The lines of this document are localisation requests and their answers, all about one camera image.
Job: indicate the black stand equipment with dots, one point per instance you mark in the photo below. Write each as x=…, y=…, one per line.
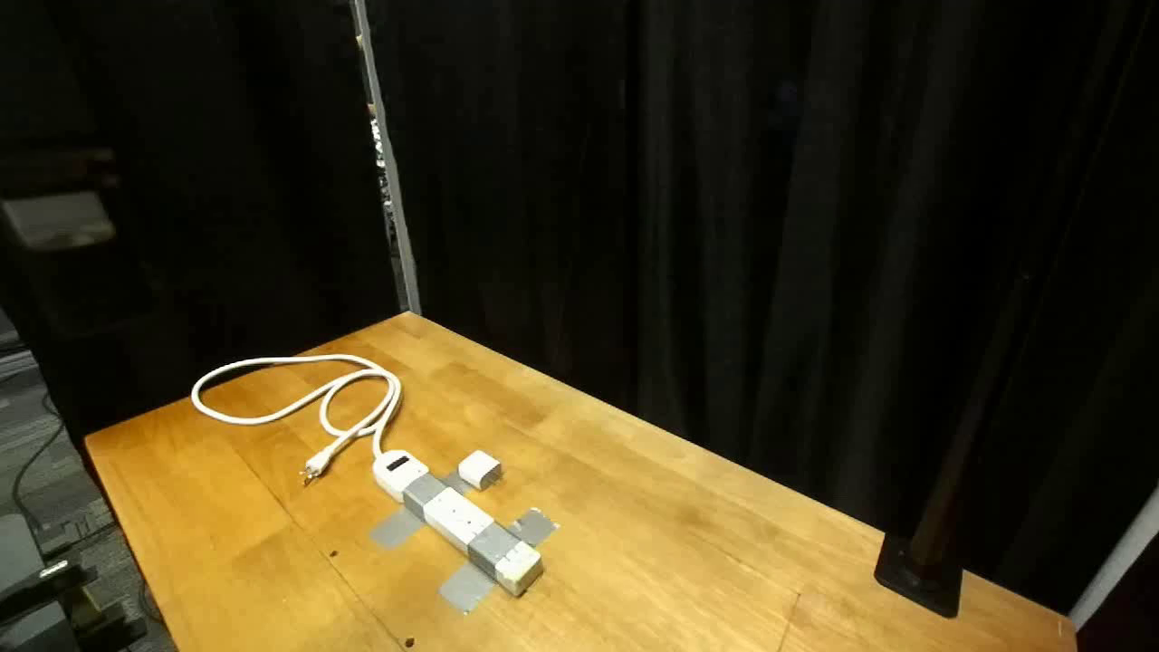
x=58, y=604

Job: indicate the black curtain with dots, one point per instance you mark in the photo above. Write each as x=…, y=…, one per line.
x=749, y=183

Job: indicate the white power strip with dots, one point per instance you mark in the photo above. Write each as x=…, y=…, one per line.
x=458, y=514

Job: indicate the white slanted pole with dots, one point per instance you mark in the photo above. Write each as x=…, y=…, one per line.
x=1118, y=555

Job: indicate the silver metal pole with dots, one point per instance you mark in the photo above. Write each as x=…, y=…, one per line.
x=390, y=183

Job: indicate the white charger head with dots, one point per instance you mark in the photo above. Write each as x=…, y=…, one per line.
x=478, y=467

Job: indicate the black post with base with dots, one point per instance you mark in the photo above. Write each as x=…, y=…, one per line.
x=924, y=566

